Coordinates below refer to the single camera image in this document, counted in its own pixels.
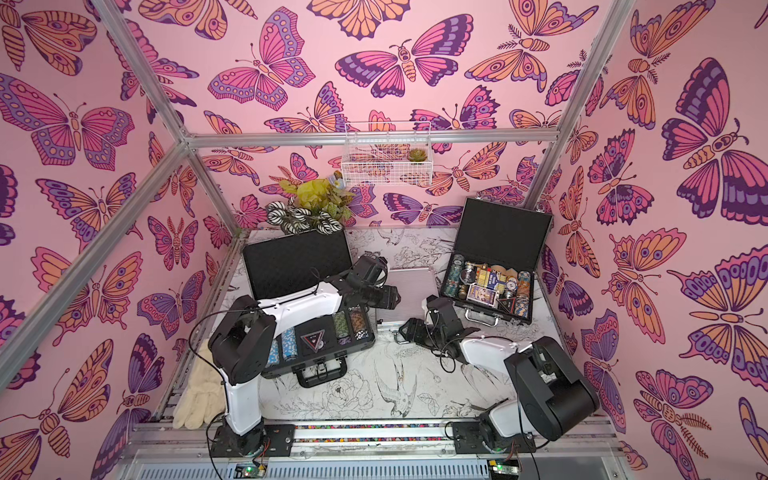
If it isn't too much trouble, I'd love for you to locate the small silver poker case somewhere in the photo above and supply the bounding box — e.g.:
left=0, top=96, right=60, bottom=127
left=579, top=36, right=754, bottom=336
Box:
left=374, top=267, right=438, bottom=334

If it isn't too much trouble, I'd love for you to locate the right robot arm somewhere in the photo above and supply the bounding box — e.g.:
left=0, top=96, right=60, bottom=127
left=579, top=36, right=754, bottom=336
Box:
left=398, top=295, right=599, bottom=450

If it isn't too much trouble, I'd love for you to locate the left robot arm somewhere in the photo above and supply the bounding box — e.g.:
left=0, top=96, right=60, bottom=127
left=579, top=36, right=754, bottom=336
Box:
left=208, top=255, right=400, bottom=437

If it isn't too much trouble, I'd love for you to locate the large black poker case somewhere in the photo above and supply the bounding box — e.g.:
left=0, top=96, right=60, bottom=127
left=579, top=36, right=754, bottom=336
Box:
left=242, top=231, right=375, bottom=388

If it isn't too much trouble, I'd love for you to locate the right black poker case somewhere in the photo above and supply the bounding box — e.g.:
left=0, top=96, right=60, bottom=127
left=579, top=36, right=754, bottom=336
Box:
left=439, top=198, right=552, bottom=325

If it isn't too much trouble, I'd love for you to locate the striped black white plant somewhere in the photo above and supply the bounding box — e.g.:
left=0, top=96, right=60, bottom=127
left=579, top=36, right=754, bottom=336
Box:
left=266, top=201, right=343, bottom=235

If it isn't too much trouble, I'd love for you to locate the green leafy plant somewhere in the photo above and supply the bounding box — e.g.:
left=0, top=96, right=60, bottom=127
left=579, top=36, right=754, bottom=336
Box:
left=278, top=178, right=354, bottom=223

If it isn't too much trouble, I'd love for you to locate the small succulent plant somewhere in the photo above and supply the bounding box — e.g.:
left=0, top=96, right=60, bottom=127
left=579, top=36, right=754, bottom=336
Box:
left=407, top=148, right=428, bottom=163

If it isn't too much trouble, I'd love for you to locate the cream work glove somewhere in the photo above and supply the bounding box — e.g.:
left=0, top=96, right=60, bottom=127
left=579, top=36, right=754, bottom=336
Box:
left=173, top=357, right=226, bottom=430

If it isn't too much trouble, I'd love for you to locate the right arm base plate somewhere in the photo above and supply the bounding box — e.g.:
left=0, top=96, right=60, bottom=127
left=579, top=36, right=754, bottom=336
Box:
left=445, top=420, right=537, bottom=455

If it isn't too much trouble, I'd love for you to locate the white wire basket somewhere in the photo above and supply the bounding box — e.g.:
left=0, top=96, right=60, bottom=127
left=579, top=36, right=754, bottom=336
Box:
left=340, top=120, right=434, bottom=188

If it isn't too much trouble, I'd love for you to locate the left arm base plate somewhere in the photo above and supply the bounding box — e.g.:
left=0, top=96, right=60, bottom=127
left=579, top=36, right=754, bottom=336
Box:
left=211, top=423, right=296, bottom=458

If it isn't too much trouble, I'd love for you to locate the aluminium front rail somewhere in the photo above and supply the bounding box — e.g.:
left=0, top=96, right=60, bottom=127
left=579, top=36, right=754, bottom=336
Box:
left=121, top=417, right=619, bottom=462

